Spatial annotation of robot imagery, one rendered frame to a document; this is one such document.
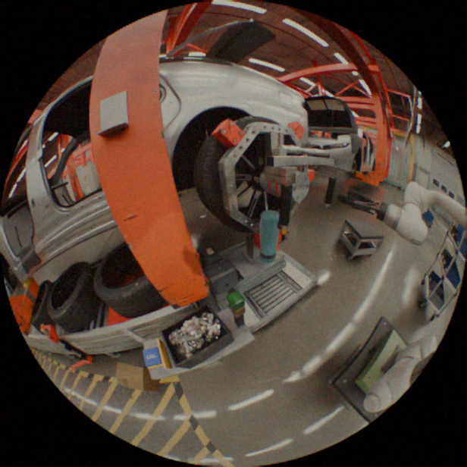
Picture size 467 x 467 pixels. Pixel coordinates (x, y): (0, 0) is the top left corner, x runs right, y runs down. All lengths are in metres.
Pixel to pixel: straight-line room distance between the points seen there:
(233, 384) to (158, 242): 0.89
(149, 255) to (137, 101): 0.36
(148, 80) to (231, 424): 1.37
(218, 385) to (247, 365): 0.22
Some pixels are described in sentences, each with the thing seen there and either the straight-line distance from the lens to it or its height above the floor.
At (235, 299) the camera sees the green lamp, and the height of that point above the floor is 0.66.
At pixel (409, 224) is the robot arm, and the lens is 0.64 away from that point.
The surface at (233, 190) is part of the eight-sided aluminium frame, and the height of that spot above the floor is 0.85.
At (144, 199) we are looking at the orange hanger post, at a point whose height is 0.94.
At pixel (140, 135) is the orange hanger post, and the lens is 0.33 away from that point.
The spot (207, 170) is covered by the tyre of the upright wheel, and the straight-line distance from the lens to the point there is 0.59.
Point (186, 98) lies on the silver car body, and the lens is 0.94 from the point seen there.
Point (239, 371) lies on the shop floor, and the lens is 1.00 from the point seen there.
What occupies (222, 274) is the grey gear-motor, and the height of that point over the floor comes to 0.40.
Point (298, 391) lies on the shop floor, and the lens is 1.05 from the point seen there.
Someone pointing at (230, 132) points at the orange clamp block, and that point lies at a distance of 0.54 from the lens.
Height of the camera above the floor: 0.99
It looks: 33 degrees down
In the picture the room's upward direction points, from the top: 6 degrees counter-clockwise
